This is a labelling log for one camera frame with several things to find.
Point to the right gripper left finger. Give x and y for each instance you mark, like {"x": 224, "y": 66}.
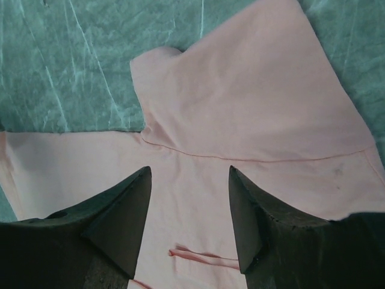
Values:
{"x": 112, "y": 222}

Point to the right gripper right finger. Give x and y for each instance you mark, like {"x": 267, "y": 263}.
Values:
{"x": 255, "y": 215}

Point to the pink t-shirt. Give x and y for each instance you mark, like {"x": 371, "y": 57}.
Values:
{"x": 257, "y": 93}

